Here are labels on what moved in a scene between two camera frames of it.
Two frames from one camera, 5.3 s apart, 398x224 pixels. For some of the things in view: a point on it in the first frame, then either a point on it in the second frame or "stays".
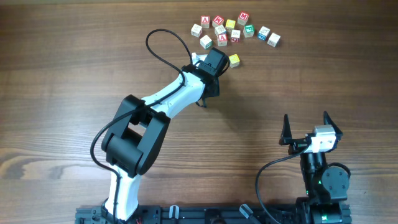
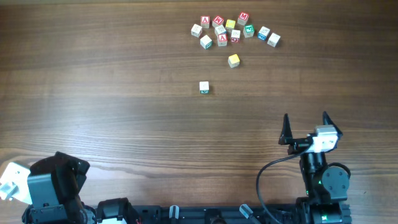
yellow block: (230, 25) stays
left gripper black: (216, 93) → (79, 168)
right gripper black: (298, 144) stays
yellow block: (234, 60) stays
